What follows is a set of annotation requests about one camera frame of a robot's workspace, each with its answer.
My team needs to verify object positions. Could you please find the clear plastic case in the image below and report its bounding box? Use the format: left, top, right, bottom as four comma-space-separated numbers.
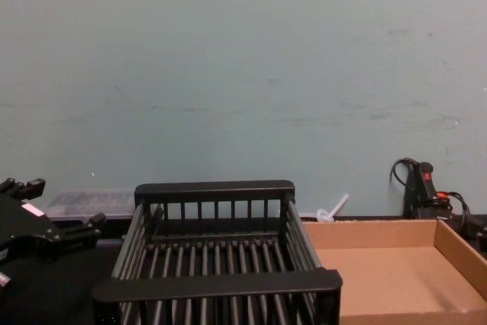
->
46, 188, 138, 224

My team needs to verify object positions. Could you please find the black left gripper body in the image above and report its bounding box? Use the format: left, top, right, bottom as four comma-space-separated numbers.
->
0, 192, 65, 266

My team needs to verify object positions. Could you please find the plain pale wall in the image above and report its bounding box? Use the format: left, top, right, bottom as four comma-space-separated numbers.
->
0, 0, 487, 223

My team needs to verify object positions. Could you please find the white three-armed plastic piece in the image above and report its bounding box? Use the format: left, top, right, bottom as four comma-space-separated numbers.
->
298, 193, 351, 224

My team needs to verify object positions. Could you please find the black rack with steel bars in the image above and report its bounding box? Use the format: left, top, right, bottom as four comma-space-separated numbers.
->
91, 179, 343, 325

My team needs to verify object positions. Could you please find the shallow brown cardboard tray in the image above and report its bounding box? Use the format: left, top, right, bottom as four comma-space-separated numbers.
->
301, 218, 487, 325

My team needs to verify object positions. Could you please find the black corded tool red switch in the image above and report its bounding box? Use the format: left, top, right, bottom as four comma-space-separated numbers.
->
390, 157, 487, 244

